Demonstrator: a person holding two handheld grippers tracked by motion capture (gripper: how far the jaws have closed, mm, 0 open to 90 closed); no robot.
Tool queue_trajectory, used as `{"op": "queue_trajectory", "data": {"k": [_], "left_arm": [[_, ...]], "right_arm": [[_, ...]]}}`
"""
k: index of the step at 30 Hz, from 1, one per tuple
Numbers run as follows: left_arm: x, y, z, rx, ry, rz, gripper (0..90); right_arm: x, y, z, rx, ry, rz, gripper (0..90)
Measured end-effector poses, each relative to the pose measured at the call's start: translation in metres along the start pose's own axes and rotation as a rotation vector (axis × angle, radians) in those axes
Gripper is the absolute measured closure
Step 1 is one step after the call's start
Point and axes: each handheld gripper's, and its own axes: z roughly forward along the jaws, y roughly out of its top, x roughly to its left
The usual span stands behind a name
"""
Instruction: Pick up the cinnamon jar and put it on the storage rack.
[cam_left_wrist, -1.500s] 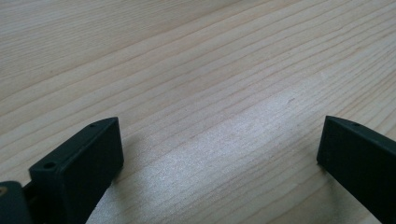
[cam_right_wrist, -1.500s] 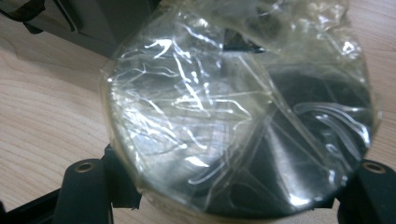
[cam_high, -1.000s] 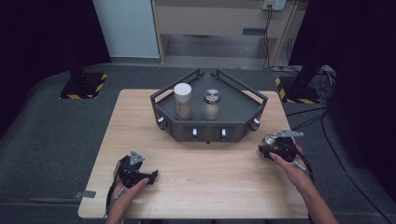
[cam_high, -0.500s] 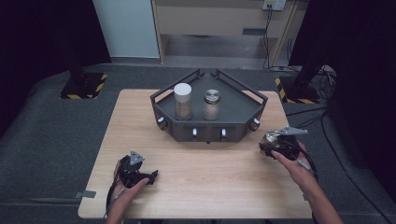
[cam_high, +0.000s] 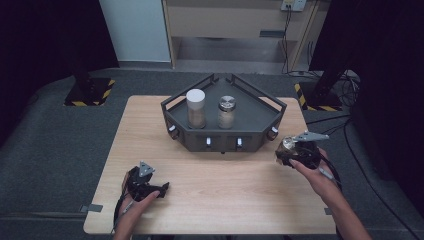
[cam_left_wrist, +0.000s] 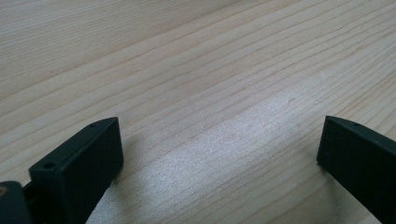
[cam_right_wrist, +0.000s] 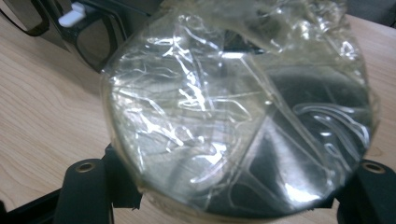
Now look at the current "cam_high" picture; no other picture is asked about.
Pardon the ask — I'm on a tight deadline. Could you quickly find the white panel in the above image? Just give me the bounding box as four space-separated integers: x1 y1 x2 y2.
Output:
97 0 172 64

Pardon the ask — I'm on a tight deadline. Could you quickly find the hazard-striped stand base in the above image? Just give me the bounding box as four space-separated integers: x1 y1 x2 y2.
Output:
293 81 344 113
62 77 117 108

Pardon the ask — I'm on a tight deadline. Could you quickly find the black socket cable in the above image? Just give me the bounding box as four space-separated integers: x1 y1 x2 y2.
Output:
280 5 294 75

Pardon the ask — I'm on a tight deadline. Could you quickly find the black hexagonal tray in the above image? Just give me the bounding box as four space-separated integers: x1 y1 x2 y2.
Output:
160 73 288 155

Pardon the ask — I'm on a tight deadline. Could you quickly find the beige wooden cabinet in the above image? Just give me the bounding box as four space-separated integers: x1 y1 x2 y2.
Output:
161 0 332 73

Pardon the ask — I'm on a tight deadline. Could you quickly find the person's left hand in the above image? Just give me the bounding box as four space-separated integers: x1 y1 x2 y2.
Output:
119 170 161 229

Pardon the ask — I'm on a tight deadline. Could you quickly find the right hand-held gripper cable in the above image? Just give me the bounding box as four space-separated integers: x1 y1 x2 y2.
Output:
318 156 344 240

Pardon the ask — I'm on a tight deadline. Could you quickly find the hand-held gripper cable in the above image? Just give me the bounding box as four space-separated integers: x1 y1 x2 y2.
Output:
109 193 135 236
318 156 344 240

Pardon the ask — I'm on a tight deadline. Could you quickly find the long black floor cable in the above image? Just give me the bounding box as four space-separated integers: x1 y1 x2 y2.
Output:
342 119 424 240

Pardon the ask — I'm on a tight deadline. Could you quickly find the left hand-held gripper cable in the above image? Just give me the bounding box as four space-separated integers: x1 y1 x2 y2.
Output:
109 193 135 236

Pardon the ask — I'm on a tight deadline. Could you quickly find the tangled cable bundle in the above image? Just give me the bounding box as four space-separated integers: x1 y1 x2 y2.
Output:
333 69 363 108

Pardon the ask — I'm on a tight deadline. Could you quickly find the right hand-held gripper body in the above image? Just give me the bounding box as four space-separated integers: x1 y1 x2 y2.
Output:
290 130 331 170

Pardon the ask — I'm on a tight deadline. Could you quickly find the grey label on cabinet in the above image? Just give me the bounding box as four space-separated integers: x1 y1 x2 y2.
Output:
258 29 287 39

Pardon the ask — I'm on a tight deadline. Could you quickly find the person's right hand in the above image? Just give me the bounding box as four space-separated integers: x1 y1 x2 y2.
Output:
288 147 342 200

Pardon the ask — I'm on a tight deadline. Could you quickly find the black stand post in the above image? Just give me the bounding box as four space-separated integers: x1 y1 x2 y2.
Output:
314 64 348 98
71 56 95 98

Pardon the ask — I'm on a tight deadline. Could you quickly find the white wall socket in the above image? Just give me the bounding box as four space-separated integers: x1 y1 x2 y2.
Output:
280 0 308 13

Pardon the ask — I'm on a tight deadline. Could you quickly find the silver-lidded jar with pale contents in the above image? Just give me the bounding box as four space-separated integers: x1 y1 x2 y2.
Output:
217 95 237 130

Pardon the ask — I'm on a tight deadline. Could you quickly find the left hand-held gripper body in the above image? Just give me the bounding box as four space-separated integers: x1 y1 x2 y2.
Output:
125 160 162 203

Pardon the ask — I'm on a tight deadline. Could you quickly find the black curtain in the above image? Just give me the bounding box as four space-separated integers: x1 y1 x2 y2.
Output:
309 0 424 209
0 0 120 152

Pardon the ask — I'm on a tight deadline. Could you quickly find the white-lidded jar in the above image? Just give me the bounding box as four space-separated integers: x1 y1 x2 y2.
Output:
185 88 208 130

